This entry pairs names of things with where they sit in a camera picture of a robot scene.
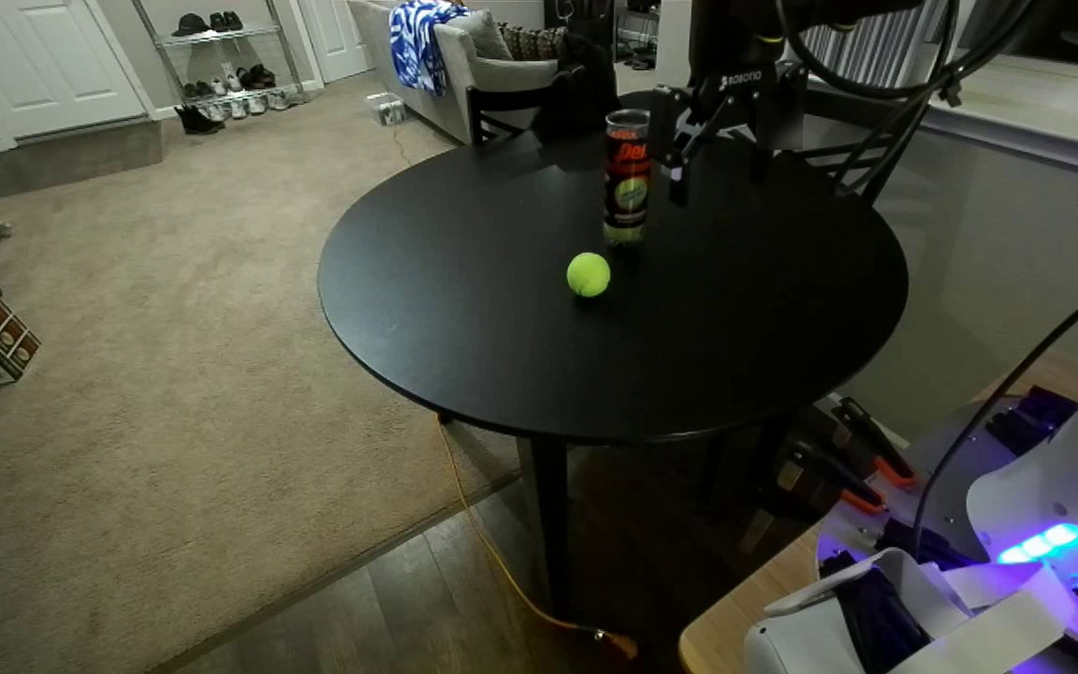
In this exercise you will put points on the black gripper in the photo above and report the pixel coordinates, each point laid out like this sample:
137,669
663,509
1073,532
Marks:
740,97

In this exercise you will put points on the narrow white door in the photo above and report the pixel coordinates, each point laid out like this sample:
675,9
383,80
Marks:
337,36

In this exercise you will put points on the round black table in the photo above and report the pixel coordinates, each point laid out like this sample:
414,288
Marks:
751,323

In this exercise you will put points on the blue white patterned blanket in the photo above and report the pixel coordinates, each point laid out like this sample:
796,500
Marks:
422,40

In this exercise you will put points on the white panelled entry door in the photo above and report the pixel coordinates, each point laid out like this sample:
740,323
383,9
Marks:
38,59

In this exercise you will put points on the gray cushion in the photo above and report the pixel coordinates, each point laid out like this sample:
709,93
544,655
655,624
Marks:
489,36

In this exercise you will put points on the black orange bar clamp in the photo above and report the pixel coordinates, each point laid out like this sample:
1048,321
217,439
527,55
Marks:
877,434
822,479

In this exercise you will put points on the white sneakers pair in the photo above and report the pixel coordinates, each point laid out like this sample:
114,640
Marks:
246,105

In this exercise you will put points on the metal shoe rack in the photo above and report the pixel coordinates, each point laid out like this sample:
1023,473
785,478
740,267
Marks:
223,59

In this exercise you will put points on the yellow-green tennis ball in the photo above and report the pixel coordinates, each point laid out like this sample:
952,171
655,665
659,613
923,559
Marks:
590,274

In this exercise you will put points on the white slatted radiator cover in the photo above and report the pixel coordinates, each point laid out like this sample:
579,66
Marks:
877,50

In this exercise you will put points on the gray armchair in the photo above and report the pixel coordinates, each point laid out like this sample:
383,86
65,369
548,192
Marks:
502,71

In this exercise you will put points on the black wooden chair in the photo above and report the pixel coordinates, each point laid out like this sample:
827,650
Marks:
874,171
482,116

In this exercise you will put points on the small white floor box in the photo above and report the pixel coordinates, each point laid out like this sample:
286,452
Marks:
383,105

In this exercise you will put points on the white device with purple light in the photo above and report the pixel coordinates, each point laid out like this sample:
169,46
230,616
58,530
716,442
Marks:
740,613

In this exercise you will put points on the black shoe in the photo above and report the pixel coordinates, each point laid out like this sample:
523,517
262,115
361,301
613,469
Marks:
201,120

